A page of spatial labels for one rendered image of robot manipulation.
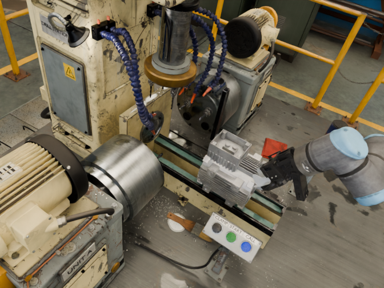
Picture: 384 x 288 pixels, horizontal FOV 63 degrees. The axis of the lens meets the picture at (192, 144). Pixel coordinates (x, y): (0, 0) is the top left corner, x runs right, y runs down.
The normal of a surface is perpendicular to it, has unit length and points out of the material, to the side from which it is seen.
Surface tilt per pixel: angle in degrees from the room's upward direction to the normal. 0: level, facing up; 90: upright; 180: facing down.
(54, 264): 0
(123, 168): 21
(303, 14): 90
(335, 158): 91
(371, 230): 0
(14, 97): 0
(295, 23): 90
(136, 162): 28
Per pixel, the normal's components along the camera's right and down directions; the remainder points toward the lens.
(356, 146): 0.48, -0.44
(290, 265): 0.15, -0.71
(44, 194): 0.80, 0.07
